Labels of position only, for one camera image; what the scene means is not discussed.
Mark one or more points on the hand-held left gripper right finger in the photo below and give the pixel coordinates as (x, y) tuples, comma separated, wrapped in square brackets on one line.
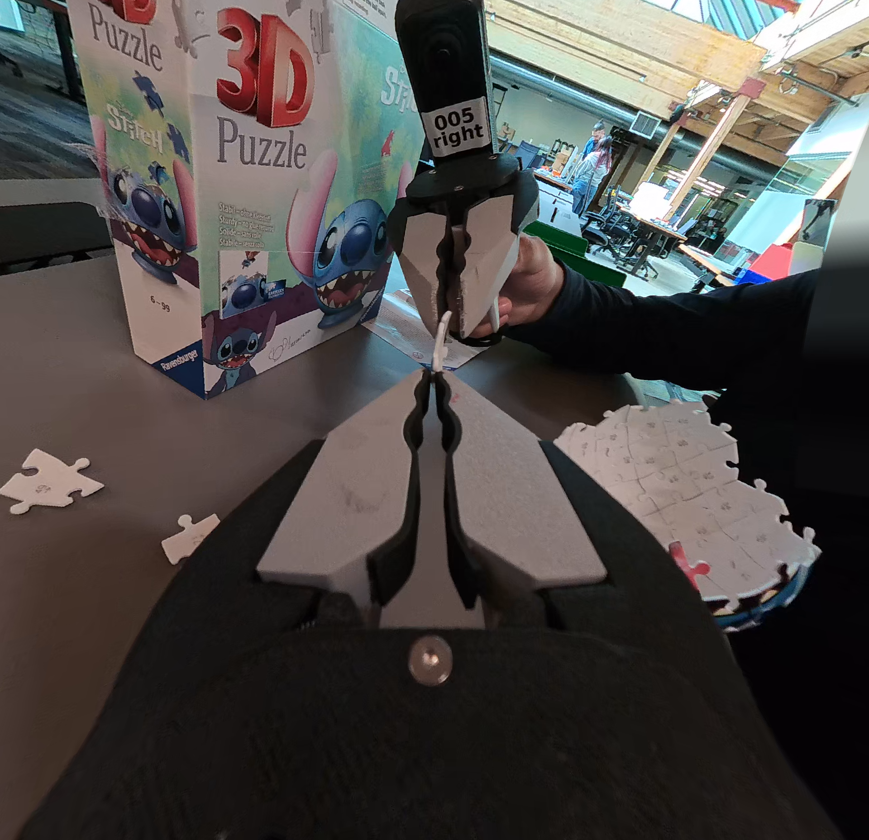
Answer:
[(523, 514)]

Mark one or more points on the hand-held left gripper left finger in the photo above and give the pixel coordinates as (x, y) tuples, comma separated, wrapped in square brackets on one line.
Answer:
[(339, 507)]

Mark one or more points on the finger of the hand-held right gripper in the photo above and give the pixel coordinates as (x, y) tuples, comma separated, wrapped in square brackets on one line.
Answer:
[(489, 256), (421, 256)]

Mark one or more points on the white jigsaw puzzle piece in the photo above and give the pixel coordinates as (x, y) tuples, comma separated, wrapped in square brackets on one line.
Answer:
[(442, 341)]

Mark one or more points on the partly built puzzle ball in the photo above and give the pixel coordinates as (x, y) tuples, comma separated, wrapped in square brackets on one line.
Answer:
[(679, 487)]

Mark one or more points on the puzzle pieces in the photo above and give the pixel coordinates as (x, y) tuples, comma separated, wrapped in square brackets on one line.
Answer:
[(47, 484)]

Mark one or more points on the person's right forearm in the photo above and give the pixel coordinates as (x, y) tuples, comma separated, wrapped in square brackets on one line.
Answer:
[(679, 324)]

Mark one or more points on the puzzle instruction leaflet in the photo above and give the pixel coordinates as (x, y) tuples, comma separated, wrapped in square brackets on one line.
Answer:
[(414, 331)]

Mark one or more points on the printed cardboard puzzle box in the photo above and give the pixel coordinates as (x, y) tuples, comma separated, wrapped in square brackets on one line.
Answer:
[(258, 243)]

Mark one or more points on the blue puzzle ball stand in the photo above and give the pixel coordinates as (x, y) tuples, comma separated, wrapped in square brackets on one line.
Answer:
[(767, 606)]

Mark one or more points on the person's right hand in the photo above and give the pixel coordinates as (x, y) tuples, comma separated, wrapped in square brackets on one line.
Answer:
[(536, 277)]

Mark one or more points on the green storage bin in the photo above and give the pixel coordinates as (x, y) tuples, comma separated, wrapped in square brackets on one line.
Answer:
[(563, 236)]

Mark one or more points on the black office chair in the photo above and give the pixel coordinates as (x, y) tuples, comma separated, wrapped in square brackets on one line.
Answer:
[(601, 226)]

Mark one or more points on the red storage box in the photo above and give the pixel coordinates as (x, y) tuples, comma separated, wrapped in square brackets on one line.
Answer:
[(774, 260)]

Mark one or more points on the person's dark clothed torso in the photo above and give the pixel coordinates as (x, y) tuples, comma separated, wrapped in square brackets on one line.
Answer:
[(815, 514)]

